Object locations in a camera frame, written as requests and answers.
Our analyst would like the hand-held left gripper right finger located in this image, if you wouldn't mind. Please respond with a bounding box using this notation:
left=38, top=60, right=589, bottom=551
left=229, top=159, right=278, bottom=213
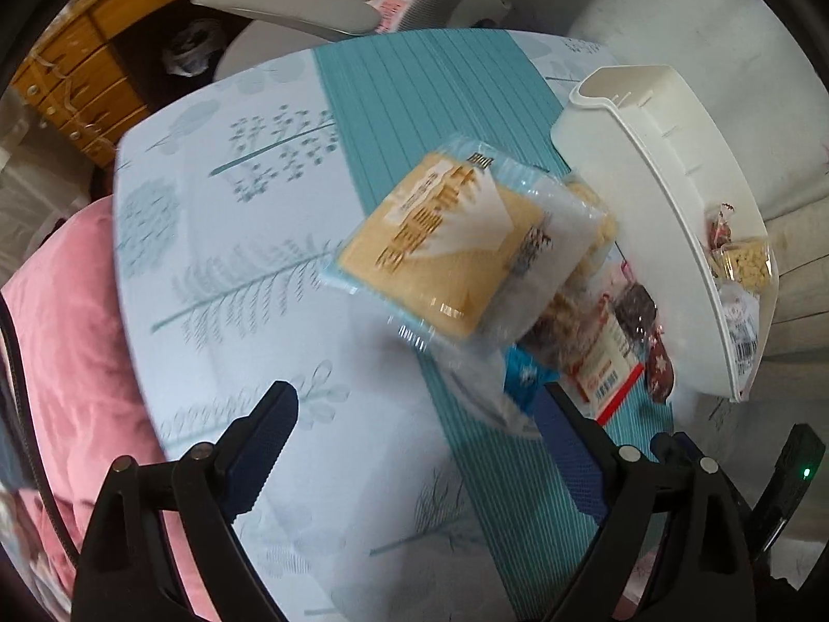
left=540, top=382, right=759, bottom=622

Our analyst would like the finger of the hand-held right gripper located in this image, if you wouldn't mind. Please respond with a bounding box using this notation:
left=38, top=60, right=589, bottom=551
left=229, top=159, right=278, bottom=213
left=651, top=431, right=704, bottom=464

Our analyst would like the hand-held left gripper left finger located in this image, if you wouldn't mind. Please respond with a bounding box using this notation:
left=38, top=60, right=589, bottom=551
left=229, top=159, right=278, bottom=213
left=70, top=381, right=300, bottom=622

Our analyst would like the red starred snack packet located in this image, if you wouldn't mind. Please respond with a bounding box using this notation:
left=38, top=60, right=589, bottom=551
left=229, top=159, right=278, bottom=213
left=644, top=330, right=675, bottom=403

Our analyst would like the small blue snack packet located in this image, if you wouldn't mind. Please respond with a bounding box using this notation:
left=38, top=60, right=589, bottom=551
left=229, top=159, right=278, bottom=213
left=498, top=346, right=558, bottom=416

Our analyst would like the yellow biscuit packet with label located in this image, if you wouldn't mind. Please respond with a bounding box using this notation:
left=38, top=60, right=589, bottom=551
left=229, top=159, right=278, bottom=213
left=570, top=317, right=649, bottom=425

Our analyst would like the white clear snack packet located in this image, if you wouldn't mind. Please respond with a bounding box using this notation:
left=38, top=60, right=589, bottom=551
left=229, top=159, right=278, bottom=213
left=414, top=330, right=541, bottom=442

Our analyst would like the cream wafer packet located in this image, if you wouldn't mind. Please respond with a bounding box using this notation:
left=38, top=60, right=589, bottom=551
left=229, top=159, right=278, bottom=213
left=719, top=285, right=762, bottom=396

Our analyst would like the orange cookie packet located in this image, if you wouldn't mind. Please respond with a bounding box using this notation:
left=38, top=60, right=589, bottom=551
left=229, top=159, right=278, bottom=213
left=709, top=239, right=775, bottom=292

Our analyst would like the crumbly pastry clear packet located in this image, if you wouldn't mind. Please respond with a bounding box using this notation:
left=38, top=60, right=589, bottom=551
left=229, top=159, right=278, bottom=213
left=518, top=178, right=621, bottom=367

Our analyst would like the small nut bar packet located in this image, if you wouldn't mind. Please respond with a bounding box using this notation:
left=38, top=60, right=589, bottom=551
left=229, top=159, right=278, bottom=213
left=709, top=204, right=739, bottom=250

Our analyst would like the toast bread packet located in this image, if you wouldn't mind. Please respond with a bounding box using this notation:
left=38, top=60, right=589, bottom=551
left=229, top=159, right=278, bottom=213
left=314, top=133, right=619, bottom=351

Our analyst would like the white plastic bin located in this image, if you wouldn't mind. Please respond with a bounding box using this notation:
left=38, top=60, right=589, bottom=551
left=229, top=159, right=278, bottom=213
left=550, top=65, right=781, bottom=403

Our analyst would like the pink blanket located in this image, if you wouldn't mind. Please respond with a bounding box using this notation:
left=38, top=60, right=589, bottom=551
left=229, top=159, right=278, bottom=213
left=0, top=197, right=221, bottom=622

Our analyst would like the plastic trash bag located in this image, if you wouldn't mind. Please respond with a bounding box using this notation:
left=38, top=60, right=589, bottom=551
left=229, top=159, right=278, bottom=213
left=162, top=19, right=221, bottom=75

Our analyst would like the white flowered curtain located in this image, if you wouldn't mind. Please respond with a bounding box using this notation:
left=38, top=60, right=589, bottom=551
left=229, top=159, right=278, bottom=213
left=563, top=0, right=829, bottom=403

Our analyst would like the wooden desk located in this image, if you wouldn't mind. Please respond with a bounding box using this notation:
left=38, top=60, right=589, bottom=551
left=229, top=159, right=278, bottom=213
left=9, top=0, right=273, bottom=169

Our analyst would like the grey office chair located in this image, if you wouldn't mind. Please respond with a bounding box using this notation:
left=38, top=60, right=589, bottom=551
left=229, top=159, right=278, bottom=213
left=191, top=0, right=584, bottom=79

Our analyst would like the black cable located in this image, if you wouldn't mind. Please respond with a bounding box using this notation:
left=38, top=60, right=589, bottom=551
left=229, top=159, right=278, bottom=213
left=0, top=298, right=85, bottom=558

